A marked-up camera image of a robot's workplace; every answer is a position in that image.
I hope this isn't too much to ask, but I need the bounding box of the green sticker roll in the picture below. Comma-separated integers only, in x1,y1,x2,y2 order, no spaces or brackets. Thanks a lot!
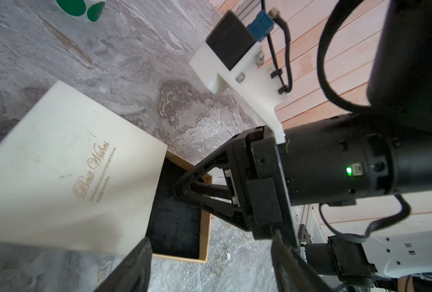
53,0,106,23

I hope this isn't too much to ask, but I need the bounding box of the large cream jewelry box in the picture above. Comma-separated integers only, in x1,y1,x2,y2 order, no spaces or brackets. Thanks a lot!
0,81,211,263

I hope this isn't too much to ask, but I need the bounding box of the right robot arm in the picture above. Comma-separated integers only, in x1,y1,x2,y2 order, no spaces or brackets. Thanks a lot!
174,1,432,248

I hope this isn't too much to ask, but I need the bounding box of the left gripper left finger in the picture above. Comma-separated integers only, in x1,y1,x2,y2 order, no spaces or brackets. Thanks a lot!
95,237,153,292

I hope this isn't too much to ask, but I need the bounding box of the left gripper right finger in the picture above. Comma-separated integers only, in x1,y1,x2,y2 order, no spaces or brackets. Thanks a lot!
271,230,332,292

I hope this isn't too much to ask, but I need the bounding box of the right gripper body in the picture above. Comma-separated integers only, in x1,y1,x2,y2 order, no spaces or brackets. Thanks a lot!
234,114,432,244

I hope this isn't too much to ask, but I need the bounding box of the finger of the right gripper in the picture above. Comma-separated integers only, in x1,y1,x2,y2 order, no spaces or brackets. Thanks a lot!
174,135,252,231

